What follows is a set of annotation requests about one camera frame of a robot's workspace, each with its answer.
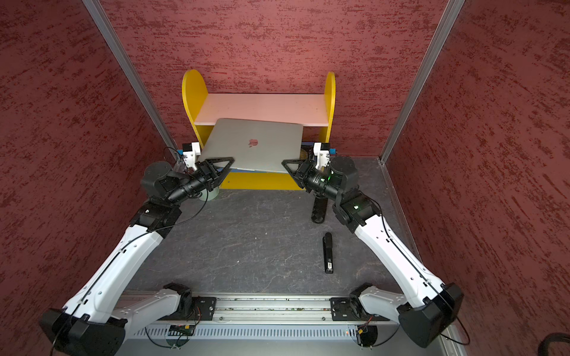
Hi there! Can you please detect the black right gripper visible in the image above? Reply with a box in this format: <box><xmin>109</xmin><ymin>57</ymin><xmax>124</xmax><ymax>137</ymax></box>
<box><xmin>280</xmin><ymin>158</ymin><xmax>341</xmax><ymax>201</ymax></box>

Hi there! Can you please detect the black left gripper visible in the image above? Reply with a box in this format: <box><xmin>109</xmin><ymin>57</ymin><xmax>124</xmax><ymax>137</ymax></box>
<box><xmin>167</xmin><ymin>157</ymin><xmax>236</xmax><ymax>205</ymax></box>

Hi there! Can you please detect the silver laptop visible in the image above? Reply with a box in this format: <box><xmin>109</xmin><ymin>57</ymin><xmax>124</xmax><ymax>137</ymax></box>
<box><xmin>200</xmin><ymin>118</ymin><xmax>303</xmax><ymax>173</ymax></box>

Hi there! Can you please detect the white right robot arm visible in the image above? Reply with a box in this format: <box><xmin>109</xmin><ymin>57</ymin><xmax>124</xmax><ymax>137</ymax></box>
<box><xmin>282</xmin><ymin>157</ymin><xmax>464</xmax><ymax>348</ymax></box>

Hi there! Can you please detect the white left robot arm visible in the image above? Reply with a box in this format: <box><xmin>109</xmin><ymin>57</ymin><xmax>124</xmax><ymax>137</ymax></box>
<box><xmin>39</xmin><ymin>157</ymin><xmax>234</xmax><ymax>355</ymax></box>

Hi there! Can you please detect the green pencil cup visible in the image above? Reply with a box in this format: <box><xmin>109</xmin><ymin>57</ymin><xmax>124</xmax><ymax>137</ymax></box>
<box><xmin>198</xmin><ymin>187</ymin><xmax>220</xmax><ymax>202</ymax></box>

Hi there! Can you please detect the yellow wooden bookshelf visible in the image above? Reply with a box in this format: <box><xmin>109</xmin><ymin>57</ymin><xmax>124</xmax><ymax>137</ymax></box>
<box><xmin>182</xmin><ymin>70</ymin><xmax>336</xmax><ymax>191</ymax></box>

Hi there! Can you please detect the black stapler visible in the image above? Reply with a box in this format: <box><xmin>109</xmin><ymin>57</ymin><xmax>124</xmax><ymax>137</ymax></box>
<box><xmin>322</xmin><ymin>232</ymin><xmax>333</xmax><ymax>274</ymax></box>

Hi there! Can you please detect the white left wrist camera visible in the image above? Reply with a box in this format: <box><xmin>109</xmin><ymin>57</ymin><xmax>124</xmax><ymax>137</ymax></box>
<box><xmin>178</xmin><ymin>142</ymin><xmax>201</xmax><ymax>171</ymax></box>

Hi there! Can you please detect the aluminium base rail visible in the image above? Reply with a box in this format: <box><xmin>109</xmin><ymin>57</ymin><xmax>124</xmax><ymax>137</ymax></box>
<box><xmin>95</xmin><ymin>293</ymin><xmax>455</xmax><ymax>326</ymax></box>

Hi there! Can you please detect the aluminium corner post left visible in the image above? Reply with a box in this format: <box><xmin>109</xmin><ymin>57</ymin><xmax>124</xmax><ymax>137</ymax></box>
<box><xmin>82</xmin><ymin>0</ymin><xmax>180</xmax><ymax>160</ymax></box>

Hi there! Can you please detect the aluminium corner post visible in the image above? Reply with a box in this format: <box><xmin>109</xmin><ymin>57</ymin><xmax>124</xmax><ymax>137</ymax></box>
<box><xmin>82</xmin><ymin>0</ymin><xmax>180</xmax><ymax>160</ymax></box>
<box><xmin>379</xmin><ymin>0</ymin><xmax>466</xmax><ymax>163</ymax></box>

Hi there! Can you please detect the aluminium corner post right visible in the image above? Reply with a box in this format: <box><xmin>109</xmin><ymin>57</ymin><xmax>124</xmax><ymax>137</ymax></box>
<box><xmin>379</xmin><ymin>0</ymin><xmax>466</xmax><ymax>163</ymax></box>

